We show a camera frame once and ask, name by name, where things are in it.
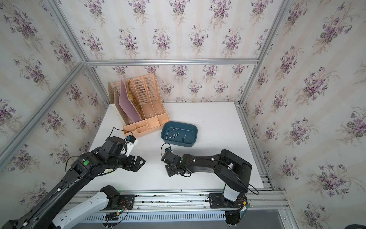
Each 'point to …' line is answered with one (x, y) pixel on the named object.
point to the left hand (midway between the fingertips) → (140, 161)
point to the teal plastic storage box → (178, 134)
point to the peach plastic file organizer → (146, 95)
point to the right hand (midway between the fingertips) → (171, 169)
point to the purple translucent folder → (125, 102)
